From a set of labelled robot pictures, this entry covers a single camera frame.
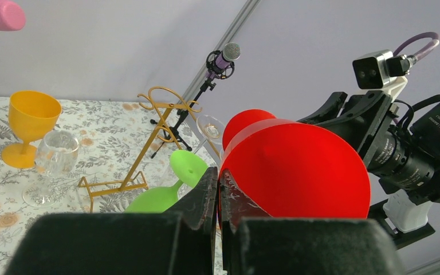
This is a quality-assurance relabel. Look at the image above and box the tripod stand with purple microphone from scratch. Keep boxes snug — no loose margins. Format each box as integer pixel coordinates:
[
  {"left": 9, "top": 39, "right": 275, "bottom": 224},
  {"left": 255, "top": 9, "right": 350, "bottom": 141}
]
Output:
[{"left": 150, "top": 42, "right": 242, "bottom": 159}]

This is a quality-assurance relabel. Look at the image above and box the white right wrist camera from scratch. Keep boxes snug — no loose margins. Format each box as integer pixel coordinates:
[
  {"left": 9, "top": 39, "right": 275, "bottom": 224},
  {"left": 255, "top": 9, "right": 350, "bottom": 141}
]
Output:
[{"left": 352, "top": 49, "right": 415, "bottom": 90}]

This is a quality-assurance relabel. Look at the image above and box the green plastic wine glass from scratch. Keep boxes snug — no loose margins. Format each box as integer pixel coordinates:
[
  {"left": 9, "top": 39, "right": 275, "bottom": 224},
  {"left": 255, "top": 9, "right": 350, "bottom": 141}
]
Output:
[{"left": 124, "top": 150, "right": 209, "bottom": 213}]

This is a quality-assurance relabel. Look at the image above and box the clear wine glass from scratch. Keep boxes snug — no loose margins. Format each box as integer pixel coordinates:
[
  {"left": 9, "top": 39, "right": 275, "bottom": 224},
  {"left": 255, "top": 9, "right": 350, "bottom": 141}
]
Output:
[
  {"left": 22, "top": 130, "right": 80, "bottom": 207},
  {"left": 193, "top": 115, "right": 225, "bottom": 154}
]

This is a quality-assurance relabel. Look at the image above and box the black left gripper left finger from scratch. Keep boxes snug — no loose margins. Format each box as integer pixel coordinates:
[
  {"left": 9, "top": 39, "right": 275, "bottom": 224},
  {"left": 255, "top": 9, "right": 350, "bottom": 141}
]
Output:
[{"left": 5, "top": 167, "right": 218, "bottom": 274}]

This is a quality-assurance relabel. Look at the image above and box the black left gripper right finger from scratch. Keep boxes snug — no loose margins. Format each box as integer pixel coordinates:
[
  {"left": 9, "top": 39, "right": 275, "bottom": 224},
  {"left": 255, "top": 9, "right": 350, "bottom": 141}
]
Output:
[{"left": 219, "top": 170, "right": 404, "bottom": 274}]

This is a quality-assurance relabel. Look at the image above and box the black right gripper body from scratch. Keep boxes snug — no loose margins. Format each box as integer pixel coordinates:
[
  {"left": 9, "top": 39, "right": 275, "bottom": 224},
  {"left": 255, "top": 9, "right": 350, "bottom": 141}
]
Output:
[{"left": 312, "top": 91, "right": 398, "bottom": 158}]

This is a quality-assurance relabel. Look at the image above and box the yellow plastic wine glass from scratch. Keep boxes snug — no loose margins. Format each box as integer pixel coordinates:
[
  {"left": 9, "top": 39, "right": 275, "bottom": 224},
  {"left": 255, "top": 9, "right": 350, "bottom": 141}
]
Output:
[{"left": 1, "top": 91, "right": 62, "bottom": 168}]

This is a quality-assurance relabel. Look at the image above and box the red plastic wine glass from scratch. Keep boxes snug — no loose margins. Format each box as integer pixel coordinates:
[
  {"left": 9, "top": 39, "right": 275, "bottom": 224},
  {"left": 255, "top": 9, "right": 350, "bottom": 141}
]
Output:
[{"left": 221, "top": 109, "right": 371, "bottom": 219}]

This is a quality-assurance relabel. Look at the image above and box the floral patterned tablecloth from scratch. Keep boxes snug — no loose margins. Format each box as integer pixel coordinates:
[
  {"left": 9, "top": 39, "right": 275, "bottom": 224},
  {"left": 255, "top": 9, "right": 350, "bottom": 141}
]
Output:
[{"left": 0, "top": 97, "right": 158, "bottom": 274}]

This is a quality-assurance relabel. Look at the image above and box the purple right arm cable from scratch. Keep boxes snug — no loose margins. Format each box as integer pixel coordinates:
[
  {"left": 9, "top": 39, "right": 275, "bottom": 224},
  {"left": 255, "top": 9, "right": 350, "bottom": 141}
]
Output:
[{"left": 392, "top": 32, "right": 440, "bottom": 64}]

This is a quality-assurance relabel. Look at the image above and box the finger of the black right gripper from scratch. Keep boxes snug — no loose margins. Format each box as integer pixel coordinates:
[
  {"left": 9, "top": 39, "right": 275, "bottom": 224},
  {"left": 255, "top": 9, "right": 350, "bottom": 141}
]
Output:
[{"left": 298, "top": 92, "right": 348, "bottom": 124}]

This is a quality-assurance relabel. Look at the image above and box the gold wire wine glass rack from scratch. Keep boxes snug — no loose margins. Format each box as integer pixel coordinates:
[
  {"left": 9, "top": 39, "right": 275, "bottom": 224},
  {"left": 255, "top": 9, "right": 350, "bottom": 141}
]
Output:
[{"left": 78, "top": 86, "right": 202, "bottom": 213}]

